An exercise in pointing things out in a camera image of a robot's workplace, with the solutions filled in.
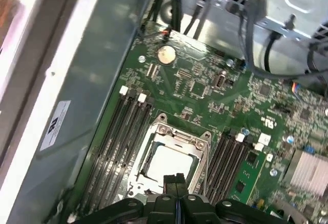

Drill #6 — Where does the chipset heatsink block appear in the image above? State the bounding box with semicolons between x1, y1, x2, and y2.
289;149;328;198

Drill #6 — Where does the internal USB port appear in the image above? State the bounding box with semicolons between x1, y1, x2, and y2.
215;70;229;90

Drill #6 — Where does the metal socket cover frame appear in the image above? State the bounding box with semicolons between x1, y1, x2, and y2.
130;129;207;196

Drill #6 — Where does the grey black PC case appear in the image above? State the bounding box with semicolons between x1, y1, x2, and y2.
5;0;328;224

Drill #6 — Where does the black RAM slot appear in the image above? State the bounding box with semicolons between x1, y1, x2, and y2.
99;93;147;201
206;130;230;199
212;131;238;203
88;90;138;209
219;133;244;204
76;87;129;209
110;98;156;196

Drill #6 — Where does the green RAM stick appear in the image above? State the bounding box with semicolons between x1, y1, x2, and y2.
227;151;268;204

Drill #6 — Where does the white case sticker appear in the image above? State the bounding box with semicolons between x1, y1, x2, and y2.
40;100;71;151

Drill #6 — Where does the green motherboard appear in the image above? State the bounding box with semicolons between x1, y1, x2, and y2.
74;20;328;224

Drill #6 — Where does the grey cable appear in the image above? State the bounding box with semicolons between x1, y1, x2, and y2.
197;0;328;78

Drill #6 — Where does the metal wire locking lever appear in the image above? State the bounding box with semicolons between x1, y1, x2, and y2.
199;141;209;196

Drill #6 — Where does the CPU socket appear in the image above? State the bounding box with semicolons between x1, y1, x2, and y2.
127;113;213;201

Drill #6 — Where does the black cable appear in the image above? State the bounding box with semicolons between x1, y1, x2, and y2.
171;0;184;31
150;0;171;25

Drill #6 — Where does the silver coin cell battery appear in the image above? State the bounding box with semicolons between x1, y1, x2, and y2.
156;45;177;65

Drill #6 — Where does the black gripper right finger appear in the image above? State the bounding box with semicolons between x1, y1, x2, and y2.
177;173;290;224

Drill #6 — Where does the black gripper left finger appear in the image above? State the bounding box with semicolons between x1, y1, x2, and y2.
68;174;177;224

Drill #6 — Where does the silver topped CPU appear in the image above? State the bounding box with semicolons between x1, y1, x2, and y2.
139;146;195;184

